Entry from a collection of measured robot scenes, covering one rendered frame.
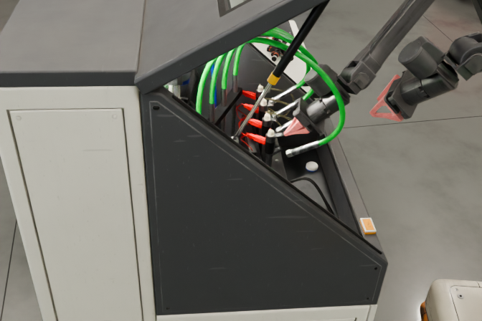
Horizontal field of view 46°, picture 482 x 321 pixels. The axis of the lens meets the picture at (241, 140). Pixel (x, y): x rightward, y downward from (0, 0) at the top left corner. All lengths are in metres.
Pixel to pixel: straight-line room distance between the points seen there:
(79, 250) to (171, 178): 0.30
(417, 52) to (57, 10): 0.76
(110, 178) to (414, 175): 2.41
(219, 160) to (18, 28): 0.49
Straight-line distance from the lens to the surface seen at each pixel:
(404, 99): 1.27
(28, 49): 1.16
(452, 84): 1.23
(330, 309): 1.58
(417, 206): 3.18
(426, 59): 1.19
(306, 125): 1.52
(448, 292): 2.41
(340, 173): 1.73
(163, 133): 1.13
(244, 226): 1.30
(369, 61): 1.51
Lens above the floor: 2.00
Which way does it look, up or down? 36 degrees down
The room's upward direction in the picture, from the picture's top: 3 degrees clockwise
